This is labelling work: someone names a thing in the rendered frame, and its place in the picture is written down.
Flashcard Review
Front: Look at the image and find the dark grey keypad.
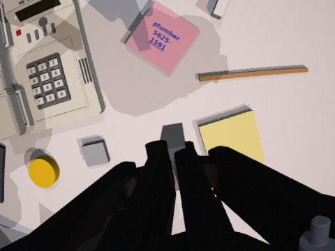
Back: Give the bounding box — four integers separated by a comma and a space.
0, 145, 6, 203

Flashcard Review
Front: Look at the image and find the grey flat block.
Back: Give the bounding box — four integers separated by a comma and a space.
211, 0, 229, 20

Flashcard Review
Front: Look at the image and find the pink sticky note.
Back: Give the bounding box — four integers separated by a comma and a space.
125, 2, 200, 74

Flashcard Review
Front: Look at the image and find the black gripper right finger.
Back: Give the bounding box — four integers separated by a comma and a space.
171, 123, 335, 251

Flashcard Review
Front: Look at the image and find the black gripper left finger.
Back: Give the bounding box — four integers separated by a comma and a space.
0, 124, 179, 251

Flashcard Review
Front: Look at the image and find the grey square block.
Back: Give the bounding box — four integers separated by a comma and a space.
81, 140, 110, 167

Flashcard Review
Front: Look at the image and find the yellow short cylinder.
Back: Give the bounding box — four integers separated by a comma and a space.
28, 155, 60, 188

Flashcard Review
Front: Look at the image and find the yellow sticky note pad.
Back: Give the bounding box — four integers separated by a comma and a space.
198, 109, 265, 162

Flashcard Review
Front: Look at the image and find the brown wooden stick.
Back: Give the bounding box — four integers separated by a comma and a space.
200, 68, 308, 82

